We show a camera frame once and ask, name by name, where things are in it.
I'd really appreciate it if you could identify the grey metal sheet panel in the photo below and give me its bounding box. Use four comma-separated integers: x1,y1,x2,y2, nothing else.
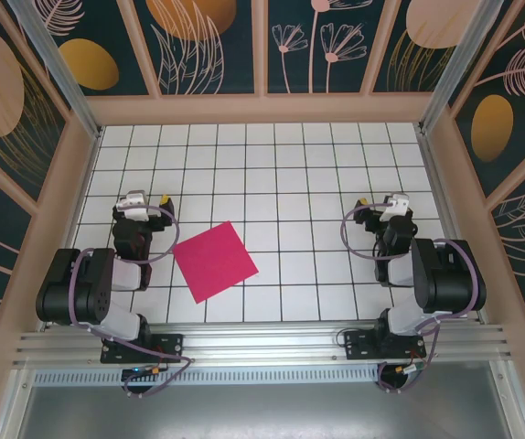
13,382,518,439

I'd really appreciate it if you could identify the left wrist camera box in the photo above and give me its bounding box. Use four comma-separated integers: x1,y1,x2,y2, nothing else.
119,189,150,220

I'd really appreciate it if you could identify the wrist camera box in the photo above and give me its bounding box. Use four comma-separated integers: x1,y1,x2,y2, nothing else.
383,191,413,216
119,189,150,220

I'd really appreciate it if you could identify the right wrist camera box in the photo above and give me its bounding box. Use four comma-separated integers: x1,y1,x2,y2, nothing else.
383,191,413,216

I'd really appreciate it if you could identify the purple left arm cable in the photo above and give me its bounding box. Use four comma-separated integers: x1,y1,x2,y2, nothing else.
68,204,195,399

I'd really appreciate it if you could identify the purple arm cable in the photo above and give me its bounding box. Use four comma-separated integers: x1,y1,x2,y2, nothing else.
340,204,481,395
68,204,195,399

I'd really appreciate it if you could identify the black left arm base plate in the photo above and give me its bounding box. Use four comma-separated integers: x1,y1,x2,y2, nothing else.
100,332,186,365

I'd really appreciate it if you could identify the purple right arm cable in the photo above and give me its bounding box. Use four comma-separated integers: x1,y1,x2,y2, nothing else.
340,204,481,395

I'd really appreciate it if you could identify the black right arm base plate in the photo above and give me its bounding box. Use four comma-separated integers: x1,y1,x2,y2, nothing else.
343,329,428,362

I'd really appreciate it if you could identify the aluminium mounting rail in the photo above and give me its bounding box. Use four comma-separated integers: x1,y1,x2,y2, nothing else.
13,323,513,368

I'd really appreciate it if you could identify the aluminium frame post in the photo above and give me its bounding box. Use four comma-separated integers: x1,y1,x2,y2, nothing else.
5,0,104,140
417,0,507,136

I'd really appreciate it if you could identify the slotted grey cable duct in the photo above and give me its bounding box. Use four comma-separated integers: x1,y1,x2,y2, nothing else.
33,369,382,386

